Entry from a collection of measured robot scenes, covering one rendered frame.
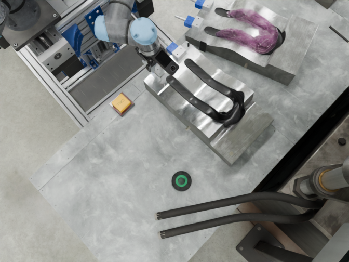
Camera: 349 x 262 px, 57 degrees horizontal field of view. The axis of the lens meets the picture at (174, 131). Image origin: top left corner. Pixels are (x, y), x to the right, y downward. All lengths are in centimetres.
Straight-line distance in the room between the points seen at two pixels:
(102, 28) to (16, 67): 172
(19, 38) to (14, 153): 120
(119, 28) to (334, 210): 105
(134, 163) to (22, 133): 128
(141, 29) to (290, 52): 69
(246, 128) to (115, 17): 66
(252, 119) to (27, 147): 163
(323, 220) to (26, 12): 140
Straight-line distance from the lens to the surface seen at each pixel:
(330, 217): 144
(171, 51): 140
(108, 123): 143
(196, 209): 126
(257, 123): 134
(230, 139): 131
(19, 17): 141
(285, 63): 141
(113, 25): 104
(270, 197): 123
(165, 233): 129
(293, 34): 149
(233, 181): 134
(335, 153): 149
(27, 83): 261
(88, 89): 218
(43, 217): 233
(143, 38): 99
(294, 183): 139
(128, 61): 220
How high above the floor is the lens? 212
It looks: 74 degrees down
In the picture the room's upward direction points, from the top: 10 degrees counter-clockwise
